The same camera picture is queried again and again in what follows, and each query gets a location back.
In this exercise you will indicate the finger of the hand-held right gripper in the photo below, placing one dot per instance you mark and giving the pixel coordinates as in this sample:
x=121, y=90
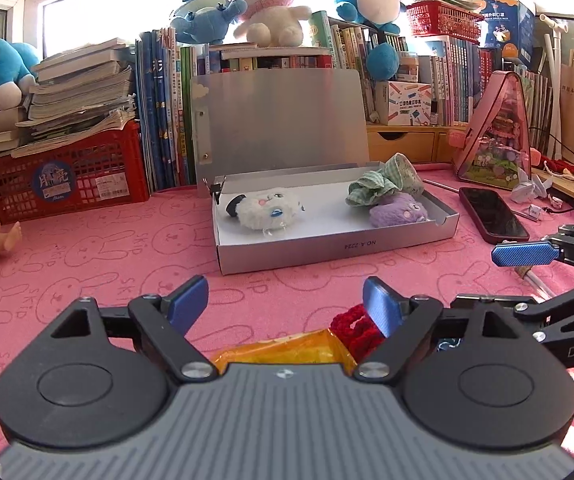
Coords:
x=567, y=310
x=524, y=253

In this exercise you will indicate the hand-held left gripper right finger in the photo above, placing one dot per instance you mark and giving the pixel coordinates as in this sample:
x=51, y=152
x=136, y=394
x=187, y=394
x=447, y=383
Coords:
x=382, y=305

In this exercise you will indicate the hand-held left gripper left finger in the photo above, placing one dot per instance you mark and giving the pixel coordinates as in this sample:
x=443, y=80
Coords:
x=189, y=302

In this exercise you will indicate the red crochet scrunchie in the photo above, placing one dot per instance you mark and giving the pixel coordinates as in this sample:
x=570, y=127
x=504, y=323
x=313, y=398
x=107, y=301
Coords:
x=357, y=332

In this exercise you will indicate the purple plush toy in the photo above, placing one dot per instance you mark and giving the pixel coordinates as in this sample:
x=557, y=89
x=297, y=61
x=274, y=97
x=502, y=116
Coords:
x=399, y=210

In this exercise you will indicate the yellow snack packet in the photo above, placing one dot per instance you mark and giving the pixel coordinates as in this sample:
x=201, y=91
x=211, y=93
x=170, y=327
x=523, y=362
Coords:
x=277, y=350

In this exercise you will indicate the black round disc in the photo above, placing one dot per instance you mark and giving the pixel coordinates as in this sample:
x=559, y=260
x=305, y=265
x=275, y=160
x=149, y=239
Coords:
x=233, y=205

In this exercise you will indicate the green checked cloth pouch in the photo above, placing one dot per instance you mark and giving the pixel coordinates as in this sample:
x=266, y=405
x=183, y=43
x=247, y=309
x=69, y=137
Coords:
x=384, y=182

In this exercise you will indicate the white plush toy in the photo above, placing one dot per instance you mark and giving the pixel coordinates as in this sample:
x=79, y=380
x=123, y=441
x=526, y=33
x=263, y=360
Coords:
x=267, y=207

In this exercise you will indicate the grey cardboard box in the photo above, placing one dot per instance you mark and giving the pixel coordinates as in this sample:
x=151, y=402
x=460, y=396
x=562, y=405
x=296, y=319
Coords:
x=277, y=120

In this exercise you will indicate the dark smartphone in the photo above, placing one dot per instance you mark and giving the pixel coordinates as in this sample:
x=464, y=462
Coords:
x=494, y=215

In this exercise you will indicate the white paper origami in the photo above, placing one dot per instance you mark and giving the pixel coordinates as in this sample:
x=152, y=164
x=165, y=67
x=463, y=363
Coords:
x=532, y=187

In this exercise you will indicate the red yarn piece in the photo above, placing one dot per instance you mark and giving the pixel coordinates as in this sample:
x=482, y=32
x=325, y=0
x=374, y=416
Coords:
x=562, y=165

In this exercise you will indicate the pink rabbit print blanket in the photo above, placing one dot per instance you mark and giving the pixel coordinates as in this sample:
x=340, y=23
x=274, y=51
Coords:
x=92, y=265

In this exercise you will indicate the pink triangular toy house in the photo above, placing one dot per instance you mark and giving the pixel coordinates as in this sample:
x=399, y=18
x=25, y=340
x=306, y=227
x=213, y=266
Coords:
x=497, y=150

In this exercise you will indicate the thin metal rod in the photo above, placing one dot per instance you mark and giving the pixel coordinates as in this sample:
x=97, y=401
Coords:
x=439, y=185

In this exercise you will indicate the black binder clip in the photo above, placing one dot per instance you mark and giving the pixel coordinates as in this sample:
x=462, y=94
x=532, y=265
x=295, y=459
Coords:
x=214, y=190

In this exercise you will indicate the wooden drawer box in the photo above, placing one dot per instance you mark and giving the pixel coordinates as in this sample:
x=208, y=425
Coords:
x=407, y=145

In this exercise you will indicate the red plastic crate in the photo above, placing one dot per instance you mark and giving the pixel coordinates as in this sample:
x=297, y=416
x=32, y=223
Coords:
x=82, y=175

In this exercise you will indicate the white plastic pipes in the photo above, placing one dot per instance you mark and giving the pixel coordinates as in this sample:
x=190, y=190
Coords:
x=552, y=85

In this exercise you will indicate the row of colourful upright books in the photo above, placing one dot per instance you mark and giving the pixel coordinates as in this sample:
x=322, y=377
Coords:
x=447, y=80

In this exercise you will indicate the white printed carton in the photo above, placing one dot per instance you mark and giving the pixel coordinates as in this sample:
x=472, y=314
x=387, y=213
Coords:
x=404, y=102

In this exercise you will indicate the row of tall blue books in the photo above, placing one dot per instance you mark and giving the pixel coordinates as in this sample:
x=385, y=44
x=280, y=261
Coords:
x=162, y=110

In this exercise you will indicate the blue printed carton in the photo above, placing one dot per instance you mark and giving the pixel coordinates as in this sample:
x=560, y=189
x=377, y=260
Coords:
x=509, y=25

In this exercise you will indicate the stack of worn books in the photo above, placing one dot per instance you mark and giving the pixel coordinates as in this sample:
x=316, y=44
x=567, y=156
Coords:
x=77, y=95

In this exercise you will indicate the red plastic basket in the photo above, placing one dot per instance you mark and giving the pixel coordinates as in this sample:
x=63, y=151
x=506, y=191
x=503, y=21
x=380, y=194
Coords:
x=444, y=20

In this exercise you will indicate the row of small books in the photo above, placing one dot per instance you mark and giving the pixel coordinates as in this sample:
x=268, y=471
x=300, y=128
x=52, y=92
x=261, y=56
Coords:
x=267, y=62

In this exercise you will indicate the blue elephant plush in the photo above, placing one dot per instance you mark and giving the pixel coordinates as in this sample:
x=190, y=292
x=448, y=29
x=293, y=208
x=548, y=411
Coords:
x=207, y=17

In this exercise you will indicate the pink hooded bunny plush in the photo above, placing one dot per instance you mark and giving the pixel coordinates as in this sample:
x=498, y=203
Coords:
x=267, y=0

